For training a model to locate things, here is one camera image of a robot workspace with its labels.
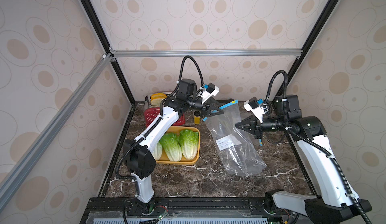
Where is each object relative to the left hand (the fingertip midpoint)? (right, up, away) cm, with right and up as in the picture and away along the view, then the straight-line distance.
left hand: (224, 110), depth 66 cm
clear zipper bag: (+7, -19, 0) cm, 20 cm away
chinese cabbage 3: (-17, -17, +23) cm, 34 cm away
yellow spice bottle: (-12, -4, +34) cm, 37 cm away
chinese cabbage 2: (-27, -18, +19) cm, 38 cm away
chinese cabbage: (-34, -24, +19) cm, 46 cm away
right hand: (+7, -6, -3) cm, 10 cm away
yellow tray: (-25, -12, +33) cm, 44 cm away
